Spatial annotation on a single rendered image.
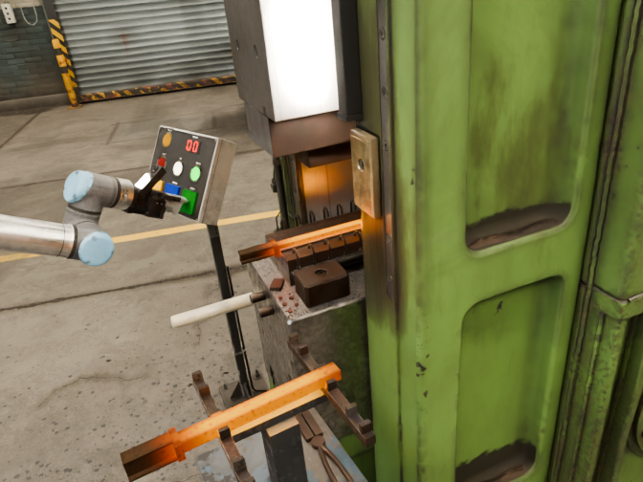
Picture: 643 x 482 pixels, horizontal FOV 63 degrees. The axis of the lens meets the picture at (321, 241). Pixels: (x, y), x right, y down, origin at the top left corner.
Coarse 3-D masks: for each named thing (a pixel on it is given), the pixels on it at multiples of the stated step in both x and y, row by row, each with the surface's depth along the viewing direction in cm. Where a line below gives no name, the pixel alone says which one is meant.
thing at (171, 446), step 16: (320, 368) 101; (336, 368) 101; (288, 384) 98; (304, 384) 98; (320, 384) 99; (256, 400) 95; (272, 400) 95; (288, 400) 96; (224, 416) 92; (240, 416) 92; (256, 416) 94; (176, 432) 89; (192, 432) 90; (208, 432) 90; (144, 448) 86; (160, 448) 86; (176, 448) 87; (192, 448) 89; (128, 464) 85; (144, 464) 87; (160, 464) 88
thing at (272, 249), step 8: (344, 224) 149; (352, 224) 148; (360, 224) 148; (312, 232) 146; (320, 232) 145; (328, 232) 145; (336, 232) 146; (272, 240) 142; (280, 240) 143; (288, 240) 143; (296, 240) 142; (304, 240) 143; (248, 248) 140; (256, 248) 140; (264, 248) 139; (272, 248) 140; (280, 248) 141; (240, 256) 138; (248, 256) 139; (256, 256) 140; (264, 256) 140
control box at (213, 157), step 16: (160, 128) 188; (160, 144) 187; (176, 144) 181; (192, 144) 175; (208, 144) 170; (224, 144) 170; (176, 160) 180; (192, 160) 174; (208, 160) 169; (224, 160) 171; (176, 176) 179; (208, 176) 169; (224, 176) 173; (208, 192) 170; (224, 192) 175; (208, 208) 171; (208, 224) 173
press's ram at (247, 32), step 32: (224, 0) 128; (256, 0) 104; (288, 0) 106; (320, 0) 108; (256, 32) 110; (288, 32) 108; (320, 32) 111; (256, 64) 116; (288, 64) 111; (320, 64) 113; (256, 96) 123; (288, 96) 113; (320, 96) 116
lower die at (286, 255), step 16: (320, 224) 156; (336, 224) 153; (320, 240) 143; (336, 240) 144; (352, 240) 143; (272, 256) 151; (288, 256) 138; (304, 256) 138; (320, 256) 140; (336, 256) 142; (288, 272) 138
